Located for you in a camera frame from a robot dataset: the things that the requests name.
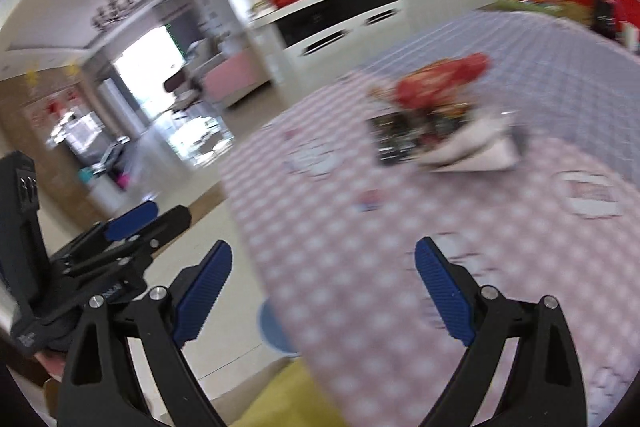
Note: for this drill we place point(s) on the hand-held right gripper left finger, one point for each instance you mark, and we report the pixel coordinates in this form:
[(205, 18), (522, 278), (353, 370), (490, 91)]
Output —
[(202, 294)]

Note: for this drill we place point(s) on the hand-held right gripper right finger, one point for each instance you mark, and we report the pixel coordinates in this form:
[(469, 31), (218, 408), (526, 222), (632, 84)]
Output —
[(445, 294)]

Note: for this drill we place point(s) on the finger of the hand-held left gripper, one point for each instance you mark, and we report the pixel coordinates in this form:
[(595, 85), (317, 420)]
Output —
[(165, 224), (131, 219)]

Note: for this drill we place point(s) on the blue plastic bin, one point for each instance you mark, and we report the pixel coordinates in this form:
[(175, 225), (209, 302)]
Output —
[(275, 327)]

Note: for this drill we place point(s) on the white paper wrapper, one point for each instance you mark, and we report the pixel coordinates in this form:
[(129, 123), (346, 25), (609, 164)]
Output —
[(475, 152)]

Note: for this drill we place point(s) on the dark snack packet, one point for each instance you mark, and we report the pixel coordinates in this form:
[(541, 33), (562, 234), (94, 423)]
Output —
[(395, 137)]

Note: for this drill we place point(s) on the red snack bag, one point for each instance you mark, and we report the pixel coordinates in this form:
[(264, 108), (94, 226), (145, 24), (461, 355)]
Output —
[(435, 82)]

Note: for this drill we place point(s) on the flat screen TV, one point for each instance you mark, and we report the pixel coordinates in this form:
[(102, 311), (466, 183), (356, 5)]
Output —
[(80, 134)]

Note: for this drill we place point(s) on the standing air conditioner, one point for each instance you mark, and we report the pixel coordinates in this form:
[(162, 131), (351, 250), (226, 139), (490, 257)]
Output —
[(122, 107)]

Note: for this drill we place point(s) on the pink checkered tablecloth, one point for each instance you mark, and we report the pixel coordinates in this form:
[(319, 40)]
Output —
[(350, 207)]

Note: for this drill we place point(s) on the yellow garment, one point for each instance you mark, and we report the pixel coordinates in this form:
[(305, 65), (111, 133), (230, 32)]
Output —
[(295, 399)]

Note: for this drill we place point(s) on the dark wooden chair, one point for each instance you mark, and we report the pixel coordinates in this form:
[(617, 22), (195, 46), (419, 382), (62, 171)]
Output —
[(177, 84)]

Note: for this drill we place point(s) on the pink blanket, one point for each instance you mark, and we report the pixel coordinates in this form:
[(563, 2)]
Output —
[(232, 77)]

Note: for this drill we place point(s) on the beige sofa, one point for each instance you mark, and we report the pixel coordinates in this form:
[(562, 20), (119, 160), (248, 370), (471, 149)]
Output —
[(235, 72)]

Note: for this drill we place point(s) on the black chandelier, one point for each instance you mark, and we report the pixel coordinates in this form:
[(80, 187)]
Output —
[(112, 11)]

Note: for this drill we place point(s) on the pile of snack wrappers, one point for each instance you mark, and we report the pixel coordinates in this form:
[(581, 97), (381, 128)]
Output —
[(550, 67)]

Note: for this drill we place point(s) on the white sideboard cabinet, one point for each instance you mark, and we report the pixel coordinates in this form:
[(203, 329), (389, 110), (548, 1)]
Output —
[(345, 32)]

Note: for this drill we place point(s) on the flat green box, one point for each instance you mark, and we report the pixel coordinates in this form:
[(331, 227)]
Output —
[(545, 9)]

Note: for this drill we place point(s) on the white cup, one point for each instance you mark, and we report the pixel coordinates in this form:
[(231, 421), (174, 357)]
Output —
[(631, 38)]

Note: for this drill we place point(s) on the black box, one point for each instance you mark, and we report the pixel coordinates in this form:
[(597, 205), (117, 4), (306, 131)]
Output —
[(604, 19)]

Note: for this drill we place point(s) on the red paper wall decoration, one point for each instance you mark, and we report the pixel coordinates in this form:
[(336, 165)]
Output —
[(55, 109)]

